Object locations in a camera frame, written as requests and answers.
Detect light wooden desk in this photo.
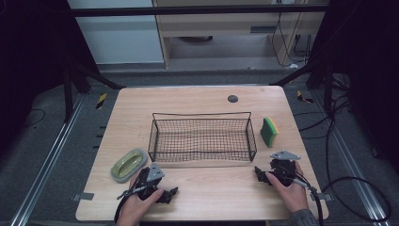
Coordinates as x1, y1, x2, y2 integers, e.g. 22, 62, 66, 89
152, 0, 330, 69

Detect green and yellow sponge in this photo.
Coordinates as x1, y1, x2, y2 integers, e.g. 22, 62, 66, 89
260, 117, 279, 149

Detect dark curtain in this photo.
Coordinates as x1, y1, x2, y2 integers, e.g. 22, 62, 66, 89
0, 0, 101, 158
309, 0, 399, 175

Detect black wire basket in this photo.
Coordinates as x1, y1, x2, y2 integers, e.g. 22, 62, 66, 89
147, 111, 258, 163

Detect black floor cables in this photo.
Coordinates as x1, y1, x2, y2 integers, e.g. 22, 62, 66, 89
294, 73, 356, 189

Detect looped black floor cable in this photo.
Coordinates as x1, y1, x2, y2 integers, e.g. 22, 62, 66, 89
322, 176, 393, 223

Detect hand-held gripper cable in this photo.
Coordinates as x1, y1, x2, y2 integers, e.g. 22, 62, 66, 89
283, 173, 325, 226
114, 185, 149, 224

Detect thin black floor cable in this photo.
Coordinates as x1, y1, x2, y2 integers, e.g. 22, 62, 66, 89
22, 107, 47, 128

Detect metal floor rail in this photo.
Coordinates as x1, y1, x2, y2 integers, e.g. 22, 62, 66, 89
311, 89, 393, 226
9, 93, 87, 226

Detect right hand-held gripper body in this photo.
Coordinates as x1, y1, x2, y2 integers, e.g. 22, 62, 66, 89
268, 150, 302, 188

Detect right hand-held gripper cable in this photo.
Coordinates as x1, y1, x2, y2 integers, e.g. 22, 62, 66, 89
283, 173, 325, 226

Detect grey metal table bracket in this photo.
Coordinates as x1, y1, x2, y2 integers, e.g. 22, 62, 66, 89
310, 191, 334, 202
72, 192, 95, 202

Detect person's left hand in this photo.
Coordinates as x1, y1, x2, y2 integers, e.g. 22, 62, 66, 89
116, 169, 165, 226

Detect left hand-held gripper cable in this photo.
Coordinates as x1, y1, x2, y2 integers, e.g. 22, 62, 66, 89
114, 185, 149, 224

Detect black metal stand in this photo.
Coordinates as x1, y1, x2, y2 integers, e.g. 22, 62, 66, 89
270, 56, 336, 118
61, 57, 127, 124

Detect black horizontal frame bar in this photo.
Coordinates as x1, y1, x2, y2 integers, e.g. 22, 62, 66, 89
66, 4, 331, 18

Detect black cables under desk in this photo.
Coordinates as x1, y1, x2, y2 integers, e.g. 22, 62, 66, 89
270, 0, 314, 69

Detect person's right hand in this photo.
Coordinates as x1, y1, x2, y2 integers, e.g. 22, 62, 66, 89
264, 161, 311, 215

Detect white cabinet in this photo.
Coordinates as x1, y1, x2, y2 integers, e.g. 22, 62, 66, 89
67, 0, 166, 65

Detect yellow and black tape strip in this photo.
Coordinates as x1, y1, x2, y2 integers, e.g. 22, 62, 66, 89
95, 92, 108, 110
295, 89, 315, 105

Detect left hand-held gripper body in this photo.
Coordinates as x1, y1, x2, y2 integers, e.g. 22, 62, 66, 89
136, 162, 166, 202

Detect green and grey soap dish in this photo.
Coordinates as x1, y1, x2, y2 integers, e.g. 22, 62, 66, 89
109, 148, 149, 184

